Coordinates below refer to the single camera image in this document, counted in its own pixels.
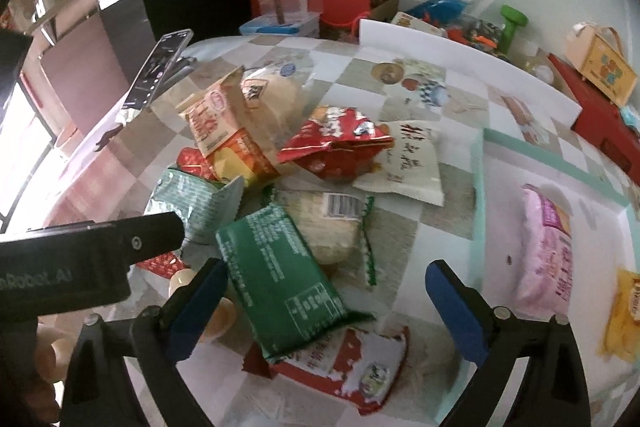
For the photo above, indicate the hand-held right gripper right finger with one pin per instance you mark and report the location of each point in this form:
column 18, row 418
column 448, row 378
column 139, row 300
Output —
column 456, row 313

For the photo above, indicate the crinkled red snack packet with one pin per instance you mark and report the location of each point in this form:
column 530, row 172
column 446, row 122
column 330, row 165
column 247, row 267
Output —
column 340, row 142

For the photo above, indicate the small dark red snack packet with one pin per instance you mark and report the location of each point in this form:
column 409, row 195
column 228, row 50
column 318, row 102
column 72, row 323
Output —
column 196, row 164

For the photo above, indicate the flat red box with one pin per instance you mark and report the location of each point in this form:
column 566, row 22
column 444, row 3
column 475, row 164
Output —
column 600, row 127

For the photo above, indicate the open cardboard box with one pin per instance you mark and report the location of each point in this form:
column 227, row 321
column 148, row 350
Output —
column 382, row 9

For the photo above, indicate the white printed card box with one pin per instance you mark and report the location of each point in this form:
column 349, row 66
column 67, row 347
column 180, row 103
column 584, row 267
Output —
column 412, row 22

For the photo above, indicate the clear plastic container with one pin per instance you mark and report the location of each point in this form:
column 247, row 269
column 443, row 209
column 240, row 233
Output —
column 277, row 27

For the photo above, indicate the dark green snack packet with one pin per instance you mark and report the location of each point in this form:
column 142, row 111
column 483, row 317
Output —
column 280, row 277

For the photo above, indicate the white packet with black calligraphy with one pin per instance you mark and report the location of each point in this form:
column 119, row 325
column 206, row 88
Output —
column 410, row 162

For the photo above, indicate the yellow snack packet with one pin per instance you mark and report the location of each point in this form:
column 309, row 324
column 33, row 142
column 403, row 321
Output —
column 622, row 317

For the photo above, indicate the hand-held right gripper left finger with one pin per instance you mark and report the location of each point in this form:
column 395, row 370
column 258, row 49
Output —
column 196, row 307

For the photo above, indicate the pink snack packet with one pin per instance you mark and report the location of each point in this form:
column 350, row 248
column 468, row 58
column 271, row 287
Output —
column 545, row 252

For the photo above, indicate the light blue cloth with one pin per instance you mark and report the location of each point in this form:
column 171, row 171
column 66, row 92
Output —
column 631, row 117

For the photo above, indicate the pile of small toys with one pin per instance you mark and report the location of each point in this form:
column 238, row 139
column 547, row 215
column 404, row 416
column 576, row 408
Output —
column 480, row 37

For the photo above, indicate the clear bread bag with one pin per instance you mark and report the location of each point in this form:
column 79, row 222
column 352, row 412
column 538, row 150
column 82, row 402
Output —
column 277, row 89

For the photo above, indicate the red and white snack packet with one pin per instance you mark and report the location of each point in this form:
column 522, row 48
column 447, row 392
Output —
column 350, row 369

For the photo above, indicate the clear green-edged noodle packet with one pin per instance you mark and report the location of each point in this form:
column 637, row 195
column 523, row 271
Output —
column 325, row 227

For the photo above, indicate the white tray with teal rim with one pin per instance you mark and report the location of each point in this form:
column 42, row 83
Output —
column 505, row 217

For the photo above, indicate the blue bottle with white cap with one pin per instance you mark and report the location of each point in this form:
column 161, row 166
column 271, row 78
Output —
column 440, row 7

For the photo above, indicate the smartphone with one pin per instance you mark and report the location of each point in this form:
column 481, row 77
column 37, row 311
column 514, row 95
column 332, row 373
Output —
column 155, row 72

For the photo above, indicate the checkered tablecloth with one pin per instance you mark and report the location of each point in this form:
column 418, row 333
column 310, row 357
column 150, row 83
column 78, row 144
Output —
column 360, row 77

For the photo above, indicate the pale green snack packet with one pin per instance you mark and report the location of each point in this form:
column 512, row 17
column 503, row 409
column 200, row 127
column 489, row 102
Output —
column 195, row 199

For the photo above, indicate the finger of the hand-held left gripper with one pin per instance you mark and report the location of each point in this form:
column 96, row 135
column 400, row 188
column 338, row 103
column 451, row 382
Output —
column 155, row 234

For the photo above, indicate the green dumbbell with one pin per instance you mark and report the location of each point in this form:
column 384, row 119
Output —
column 512, row 24

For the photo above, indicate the person's left hand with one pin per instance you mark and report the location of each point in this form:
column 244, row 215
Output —
column 52, row 357

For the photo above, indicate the orange and beige cracker pack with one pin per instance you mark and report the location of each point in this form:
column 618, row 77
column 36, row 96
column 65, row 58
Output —
column 225, row 132

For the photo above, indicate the clear round bottle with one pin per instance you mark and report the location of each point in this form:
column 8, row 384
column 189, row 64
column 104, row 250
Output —
column 542, row 73

